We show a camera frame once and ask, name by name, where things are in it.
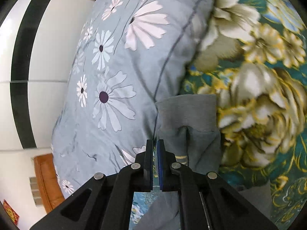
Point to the red paper wall decoration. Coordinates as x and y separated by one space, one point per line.
11 212

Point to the teal floral bed sheet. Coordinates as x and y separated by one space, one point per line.
253 58

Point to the brown wooden headboard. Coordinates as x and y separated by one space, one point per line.
49 188

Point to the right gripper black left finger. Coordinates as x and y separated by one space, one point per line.
104 202

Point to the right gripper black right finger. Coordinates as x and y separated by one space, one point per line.
206 201

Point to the grey-blue floral quilt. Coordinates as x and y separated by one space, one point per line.
131 55

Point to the grey long pants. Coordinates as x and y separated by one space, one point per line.
189 131

